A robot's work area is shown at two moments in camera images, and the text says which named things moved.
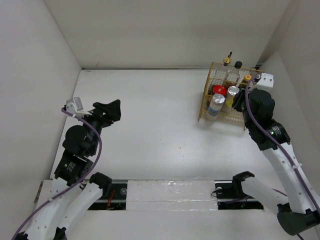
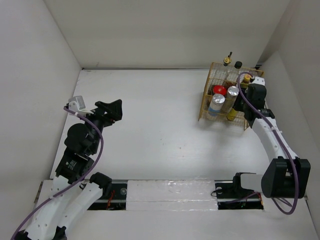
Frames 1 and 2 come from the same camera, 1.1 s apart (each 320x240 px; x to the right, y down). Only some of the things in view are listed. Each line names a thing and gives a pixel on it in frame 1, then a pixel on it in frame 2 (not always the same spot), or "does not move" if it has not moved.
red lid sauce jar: [220, 89] does not move
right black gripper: [240, 97] does not move
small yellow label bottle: [229, 100] to [232, 114]
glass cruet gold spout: [221, 74] does not move
